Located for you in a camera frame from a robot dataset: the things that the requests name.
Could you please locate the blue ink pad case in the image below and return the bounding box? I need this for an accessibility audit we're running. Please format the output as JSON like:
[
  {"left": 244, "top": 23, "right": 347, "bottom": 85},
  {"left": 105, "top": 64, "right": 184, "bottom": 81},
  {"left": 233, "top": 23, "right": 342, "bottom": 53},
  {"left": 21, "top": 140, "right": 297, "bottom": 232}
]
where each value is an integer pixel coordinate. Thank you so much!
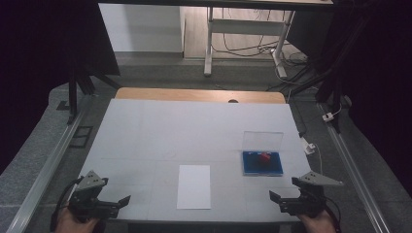
[{"left": 241, "top": 130, "right": 285, "bottom": 178}]

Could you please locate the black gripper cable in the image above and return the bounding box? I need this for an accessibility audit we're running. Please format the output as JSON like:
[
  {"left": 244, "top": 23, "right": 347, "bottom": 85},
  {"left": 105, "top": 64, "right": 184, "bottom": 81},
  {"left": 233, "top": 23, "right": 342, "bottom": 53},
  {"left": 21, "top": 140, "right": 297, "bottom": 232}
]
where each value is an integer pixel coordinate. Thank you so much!
[
  {"left": 324, "top": 196, "right": 343, "bottom": 233},
  {"left": 49, "top": 176, "right": 85, "bottom": 233}
]

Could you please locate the black metal stand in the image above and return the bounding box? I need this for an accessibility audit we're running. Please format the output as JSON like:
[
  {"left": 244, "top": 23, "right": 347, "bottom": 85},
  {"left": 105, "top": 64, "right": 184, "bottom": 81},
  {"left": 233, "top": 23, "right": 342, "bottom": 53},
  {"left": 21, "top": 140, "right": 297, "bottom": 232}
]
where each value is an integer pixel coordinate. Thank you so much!
[
  {"left": 291, "top": 18, "right": 346, "bottom": 134},
  {"left": 56, "top": 62, "right": 121, "bottom": 126}
]

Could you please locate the aluminium rail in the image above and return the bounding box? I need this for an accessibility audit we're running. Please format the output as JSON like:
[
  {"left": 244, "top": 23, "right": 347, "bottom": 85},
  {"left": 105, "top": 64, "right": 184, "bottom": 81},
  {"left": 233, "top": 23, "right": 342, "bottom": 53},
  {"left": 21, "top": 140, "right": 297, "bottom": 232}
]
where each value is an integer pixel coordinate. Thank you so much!
[
  {"left": 318, "top": 102, "right": 394, "bottom": 233},
  {"left": 6, "top": 95, "right": 94, "bottom": 233}
]

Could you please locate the tangle of black floor cables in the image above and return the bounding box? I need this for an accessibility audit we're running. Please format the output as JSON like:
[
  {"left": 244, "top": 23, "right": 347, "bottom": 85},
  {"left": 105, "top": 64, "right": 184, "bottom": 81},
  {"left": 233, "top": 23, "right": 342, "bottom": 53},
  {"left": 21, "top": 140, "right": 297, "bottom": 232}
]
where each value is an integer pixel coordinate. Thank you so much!
[{"left": 212, "top": 9, "right": 314, "bottom": 92}]

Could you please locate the white table cover sheet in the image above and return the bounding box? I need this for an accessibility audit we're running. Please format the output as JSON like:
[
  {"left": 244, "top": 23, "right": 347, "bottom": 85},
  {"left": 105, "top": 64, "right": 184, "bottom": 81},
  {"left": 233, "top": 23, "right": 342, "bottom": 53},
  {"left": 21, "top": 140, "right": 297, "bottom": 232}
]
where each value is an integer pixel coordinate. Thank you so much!
[{"left": 77, "top": 98, "right": 313, "bottom": 223}]

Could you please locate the black curtain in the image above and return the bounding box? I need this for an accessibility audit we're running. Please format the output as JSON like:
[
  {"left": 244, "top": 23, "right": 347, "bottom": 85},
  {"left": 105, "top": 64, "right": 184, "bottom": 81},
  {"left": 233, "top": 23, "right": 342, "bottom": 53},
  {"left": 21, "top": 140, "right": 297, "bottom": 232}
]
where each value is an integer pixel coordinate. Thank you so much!
[
  {"left": 286, "top": 0, "right": 412, "bottom": 197},
  {"left": 0, "top": 0, "right": 121, "bottom": 174}
]

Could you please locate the white cabinet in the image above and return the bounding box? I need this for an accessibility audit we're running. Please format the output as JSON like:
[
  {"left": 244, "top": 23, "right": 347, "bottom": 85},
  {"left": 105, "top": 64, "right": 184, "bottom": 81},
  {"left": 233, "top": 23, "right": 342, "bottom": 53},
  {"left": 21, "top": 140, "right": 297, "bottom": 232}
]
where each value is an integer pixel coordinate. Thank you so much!
[{"left": 98, "top": 3, "right": 187, "bottom": 53}]

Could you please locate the white paper sheet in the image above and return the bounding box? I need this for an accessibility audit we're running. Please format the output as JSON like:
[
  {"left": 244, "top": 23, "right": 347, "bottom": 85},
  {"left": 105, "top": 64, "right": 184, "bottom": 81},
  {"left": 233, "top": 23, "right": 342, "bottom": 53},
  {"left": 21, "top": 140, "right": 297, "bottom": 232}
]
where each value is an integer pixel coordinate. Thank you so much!
[{"left": 176, "top": 164, "right": 212, "bottom": 211}]

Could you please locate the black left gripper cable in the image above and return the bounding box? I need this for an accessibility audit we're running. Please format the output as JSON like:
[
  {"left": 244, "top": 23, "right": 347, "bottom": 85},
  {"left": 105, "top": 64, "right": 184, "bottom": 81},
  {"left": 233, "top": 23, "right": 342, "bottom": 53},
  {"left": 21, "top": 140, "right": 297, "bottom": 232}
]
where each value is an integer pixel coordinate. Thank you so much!
[{"left": 49, "top": 176, "right": 85, "bottom": 233}]

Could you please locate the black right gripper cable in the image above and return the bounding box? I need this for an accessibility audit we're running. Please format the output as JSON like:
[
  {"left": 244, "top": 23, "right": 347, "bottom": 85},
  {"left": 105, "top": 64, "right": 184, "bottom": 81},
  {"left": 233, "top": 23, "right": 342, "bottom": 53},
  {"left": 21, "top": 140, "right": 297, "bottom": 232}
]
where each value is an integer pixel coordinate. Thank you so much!
[{"left": 324, "top": 196, "right": 343, "bottom": 233}]

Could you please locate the white desk frame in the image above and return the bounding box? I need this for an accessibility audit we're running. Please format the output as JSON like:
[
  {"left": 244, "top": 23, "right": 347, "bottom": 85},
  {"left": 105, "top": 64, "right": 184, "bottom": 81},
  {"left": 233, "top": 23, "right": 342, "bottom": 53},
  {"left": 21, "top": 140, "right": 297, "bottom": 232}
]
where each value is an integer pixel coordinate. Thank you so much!
[{"left": 203, "top": 6, "right": 297, "bottom": 79}]

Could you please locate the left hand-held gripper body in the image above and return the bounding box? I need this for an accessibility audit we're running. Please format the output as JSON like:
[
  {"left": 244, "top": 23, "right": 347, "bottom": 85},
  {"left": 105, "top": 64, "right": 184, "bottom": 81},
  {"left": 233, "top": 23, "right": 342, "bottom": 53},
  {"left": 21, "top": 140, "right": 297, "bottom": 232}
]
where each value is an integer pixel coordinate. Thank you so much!
[{"left": 67, "top": 170, "right": 120, "bottom": 223}]

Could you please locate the white plug with cable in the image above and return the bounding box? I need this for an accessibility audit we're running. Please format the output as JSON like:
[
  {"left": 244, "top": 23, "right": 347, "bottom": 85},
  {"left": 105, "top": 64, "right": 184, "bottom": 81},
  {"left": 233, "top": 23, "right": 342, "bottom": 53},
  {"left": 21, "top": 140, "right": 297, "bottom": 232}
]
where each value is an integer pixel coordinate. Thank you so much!
[{"left": 302, "top": 137, "right": 324, "bottom": 176}]

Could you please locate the person's right hand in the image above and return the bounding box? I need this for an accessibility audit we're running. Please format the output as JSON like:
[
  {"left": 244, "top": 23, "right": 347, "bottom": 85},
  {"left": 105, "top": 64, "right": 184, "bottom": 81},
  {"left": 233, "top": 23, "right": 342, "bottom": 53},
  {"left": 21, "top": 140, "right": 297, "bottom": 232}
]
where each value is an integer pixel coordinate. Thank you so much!
[{"left": 297, "top": 211, "right": 338, "bottom": 233}]

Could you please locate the black rectangular floor bracket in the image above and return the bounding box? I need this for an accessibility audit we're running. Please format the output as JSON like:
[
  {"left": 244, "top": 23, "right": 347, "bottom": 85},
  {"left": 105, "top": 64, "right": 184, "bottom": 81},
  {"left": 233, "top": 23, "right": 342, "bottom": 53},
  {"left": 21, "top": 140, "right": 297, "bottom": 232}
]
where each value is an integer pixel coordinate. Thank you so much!
[{"left": 68, "top": 125, "right": 94, "bottom": 150}]

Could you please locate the person's left hand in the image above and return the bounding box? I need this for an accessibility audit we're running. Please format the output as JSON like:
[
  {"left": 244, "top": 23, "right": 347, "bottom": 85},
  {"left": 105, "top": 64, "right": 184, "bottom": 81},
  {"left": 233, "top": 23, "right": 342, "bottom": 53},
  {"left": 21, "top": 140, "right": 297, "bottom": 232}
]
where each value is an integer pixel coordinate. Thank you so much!
[{"left": 54, "top": 207, "right": 101, "bottom": 233}]

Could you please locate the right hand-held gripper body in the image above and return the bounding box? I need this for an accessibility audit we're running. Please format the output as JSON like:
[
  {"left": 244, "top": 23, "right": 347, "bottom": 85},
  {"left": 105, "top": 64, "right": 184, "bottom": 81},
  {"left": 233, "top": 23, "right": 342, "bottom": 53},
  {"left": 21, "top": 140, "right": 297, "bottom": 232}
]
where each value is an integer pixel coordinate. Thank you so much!
[{"left": 280, "top": 170, "right": 344, "bottom": 218}]

